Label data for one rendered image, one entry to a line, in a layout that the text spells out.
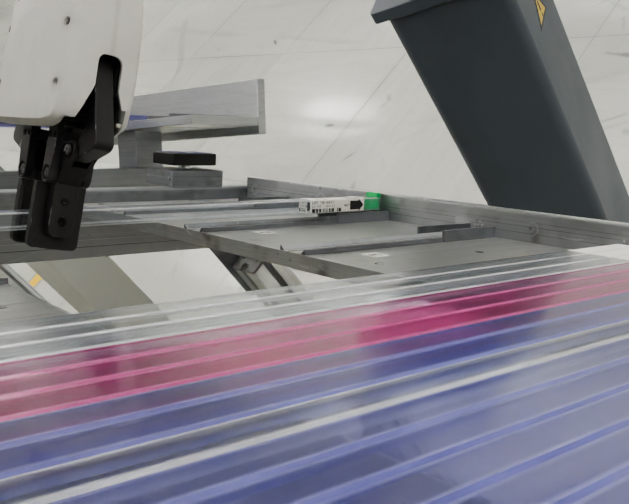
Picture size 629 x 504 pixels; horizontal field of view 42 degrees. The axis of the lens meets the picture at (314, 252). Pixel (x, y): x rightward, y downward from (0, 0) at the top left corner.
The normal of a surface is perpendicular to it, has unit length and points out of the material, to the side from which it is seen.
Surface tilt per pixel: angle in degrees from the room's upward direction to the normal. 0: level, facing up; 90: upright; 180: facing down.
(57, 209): 90
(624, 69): 0
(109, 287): 90
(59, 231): 90
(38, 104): 36
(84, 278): 90
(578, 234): 46
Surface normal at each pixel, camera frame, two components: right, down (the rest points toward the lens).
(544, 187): -0.29, 0.74
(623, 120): -0.49, -0.66
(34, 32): -0.73, -0.10
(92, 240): 0.66, 0.15
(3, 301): 0.04, -0.99
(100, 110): 0.68, -0.21
